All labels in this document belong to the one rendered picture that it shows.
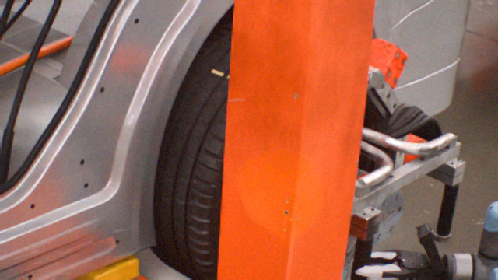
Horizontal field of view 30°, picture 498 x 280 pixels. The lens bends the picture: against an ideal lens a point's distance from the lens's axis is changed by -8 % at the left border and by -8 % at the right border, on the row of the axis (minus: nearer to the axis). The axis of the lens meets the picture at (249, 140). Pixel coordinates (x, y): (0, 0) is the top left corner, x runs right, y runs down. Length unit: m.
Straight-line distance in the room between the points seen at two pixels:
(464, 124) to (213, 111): 2.97
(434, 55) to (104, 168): 1.19
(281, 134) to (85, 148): 0.55
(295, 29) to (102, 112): 0.61
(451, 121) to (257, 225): 3.34
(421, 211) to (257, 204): 2.44
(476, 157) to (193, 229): 2.65
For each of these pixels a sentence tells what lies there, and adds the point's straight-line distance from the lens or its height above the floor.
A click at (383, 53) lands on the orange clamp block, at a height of 1.14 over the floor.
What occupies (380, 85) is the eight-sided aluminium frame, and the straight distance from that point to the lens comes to 2.22.
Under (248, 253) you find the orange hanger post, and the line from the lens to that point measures 1.66.
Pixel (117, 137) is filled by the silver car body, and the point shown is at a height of 1.03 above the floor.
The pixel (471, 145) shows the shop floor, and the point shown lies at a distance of 4.68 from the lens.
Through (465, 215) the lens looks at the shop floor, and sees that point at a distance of 4.03.
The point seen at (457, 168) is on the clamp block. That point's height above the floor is 0.94.
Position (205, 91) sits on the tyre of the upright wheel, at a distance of 2.08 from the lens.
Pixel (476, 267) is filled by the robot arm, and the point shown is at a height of 0.83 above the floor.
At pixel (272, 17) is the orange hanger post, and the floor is 1.42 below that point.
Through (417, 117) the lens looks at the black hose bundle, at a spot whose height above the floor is 1.04.
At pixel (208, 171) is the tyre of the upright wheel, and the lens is 2.02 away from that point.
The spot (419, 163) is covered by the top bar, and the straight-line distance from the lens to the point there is 2.11.
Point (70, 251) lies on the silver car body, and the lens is 2.00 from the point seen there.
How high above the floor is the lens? 1.88
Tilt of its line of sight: 25 degrees down
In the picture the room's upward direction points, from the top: 4 degrees clockwise
